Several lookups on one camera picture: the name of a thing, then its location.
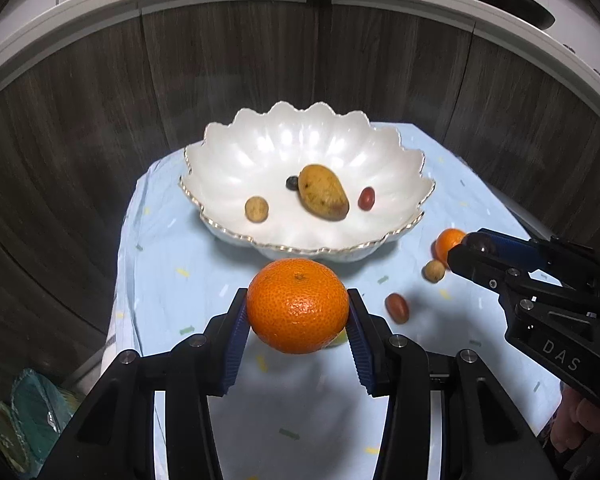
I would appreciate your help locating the large orange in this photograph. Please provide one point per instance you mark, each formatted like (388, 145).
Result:
(297, 306)

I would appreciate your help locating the white scalloped ceramic bowl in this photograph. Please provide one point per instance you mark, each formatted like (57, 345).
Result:
(256, 153)

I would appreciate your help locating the red grape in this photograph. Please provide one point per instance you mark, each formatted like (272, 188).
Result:
(398, 308)
(367, 198)

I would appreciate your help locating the small black fruit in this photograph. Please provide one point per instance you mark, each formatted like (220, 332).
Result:
(292, 183)

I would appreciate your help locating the small orange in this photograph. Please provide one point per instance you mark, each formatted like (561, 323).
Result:
(447, 240)

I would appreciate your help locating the dark purple plum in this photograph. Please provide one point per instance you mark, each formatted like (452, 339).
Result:
(480, 242)

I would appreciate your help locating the yellow mango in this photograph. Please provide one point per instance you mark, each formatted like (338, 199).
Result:
(322, 193)

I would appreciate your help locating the light blue tablecloth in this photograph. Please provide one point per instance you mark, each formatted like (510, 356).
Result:
(308, 417)

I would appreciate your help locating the teal bag on floor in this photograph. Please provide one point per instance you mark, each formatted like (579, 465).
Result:
(32, 421)

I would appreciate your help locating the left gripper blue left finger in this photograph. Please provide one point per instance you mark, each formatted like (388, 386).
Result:
(227, 336)

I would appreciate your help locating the person right hand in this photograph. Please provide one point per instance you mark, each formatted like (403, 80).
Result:
(574, 416)

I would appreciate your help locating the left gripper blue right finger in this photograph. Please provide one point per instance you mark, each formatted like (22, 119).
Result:
(367, 334)

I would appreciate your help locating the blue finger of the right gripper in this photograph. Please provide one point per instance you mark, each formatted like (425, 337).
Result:
(528, 255)
(481, 268)

